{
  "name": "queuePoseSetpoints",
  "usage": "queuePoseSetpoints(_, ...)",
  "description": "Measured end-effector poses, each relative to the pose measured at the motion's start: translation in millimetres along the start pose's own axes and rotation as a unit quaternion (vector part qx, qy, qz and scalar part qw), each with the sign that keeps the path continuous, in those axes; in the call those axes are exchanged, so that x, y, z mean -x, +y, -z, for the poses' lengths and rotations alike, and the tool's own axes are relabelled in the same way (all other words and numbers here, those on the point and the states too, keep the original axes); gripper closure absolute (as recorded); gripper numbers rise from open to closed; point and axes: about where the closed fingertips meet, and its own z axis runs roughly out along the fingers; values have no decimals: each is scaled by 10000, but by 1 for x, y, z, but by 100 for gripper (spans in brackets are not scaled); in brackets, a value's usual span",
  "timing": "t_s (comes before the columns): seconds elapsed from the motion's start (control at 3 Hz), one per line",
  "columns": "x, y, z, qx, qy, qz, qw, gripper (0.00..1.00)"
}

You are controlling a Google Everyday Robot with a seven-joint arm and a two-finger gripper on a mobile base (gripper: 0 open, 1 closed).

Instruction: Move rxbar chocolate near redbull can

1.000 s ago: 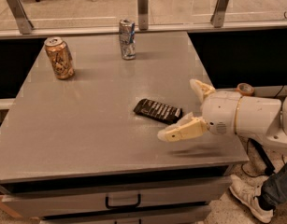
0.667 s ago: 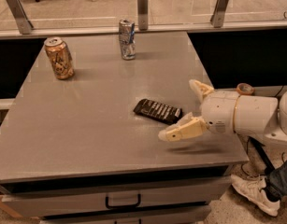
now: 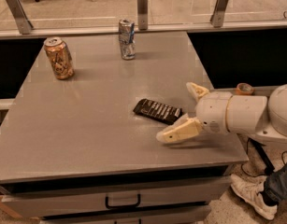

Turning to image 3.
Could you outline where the silver blue redbull can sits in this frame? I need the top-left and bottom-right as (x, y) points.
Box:
(119, 20), (136, 60)

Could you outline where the black rxbar chocolate bar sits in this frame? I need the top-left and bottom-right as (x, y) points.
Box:
(133, 99), (182, 125)

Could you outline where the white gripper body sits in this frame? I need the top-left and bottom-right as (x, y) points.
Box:
(196, 91), (232, 134)

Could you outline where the lower grey drawer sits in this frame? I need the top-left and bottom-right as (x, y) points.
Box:
(39, 205), (211, 224)

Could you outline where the grey drawer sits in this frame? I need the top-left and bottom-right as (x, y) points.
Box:
(39, 205), (211, 224)
(2, 176), (230, 217)

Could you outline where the black metal stand leg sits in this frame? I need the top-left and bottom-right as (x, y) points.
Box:
(248, 139), (275, 175)

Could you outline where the orange tape roll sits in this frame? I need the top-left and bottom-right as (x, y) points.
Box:
(236, 83), (254, 95)

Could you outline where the blue jeans leg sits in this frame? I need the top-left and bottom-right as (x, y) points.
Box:
(261, 162), (287, 206)

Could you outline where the middle metal glass bracket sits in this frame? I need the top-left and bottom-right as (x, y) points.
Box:
(137, 0), (148, 30)

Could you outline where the white sneaker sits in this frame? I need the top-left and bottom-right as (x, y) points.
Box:
(231, 175), (278, 220)

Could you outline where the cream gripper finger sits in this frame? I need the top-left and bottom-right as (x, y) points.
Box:
(156, 114), (203, 144)
(186, 82), (209, 102)

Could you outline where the right metal glass bracket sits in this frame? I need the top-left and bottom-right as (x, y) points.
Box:
(210, 0), (229, 28)

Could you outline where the orange lacroix soda can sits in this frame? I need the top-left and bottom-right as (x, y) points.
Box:
(44, 36), (74, 79)

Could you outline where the metal glass bracket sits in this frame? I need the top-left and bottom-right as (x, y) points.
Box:
(137, 0), (148, 30)
(6, 0), (33, 35)
(210, 0), (229, 28)

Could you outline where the black cable on floor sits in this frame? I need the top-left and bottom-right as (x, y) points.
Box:
(240, 137), (287, 177)

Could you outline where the black drawer handle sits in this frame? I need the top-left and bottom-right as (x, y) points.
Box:
(105, 194), (141, 210)

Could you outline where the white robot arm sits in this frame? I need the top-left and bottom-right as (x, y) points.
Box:
(156, 82), (287, 149)

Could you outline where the left metal glass bracket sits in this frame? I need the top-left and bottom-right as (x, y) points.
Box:
(6, 0), (33, 35)

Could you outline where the upper grey drawer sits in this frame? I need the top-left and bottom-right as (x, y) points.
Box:
(2, 176), (230, 217)

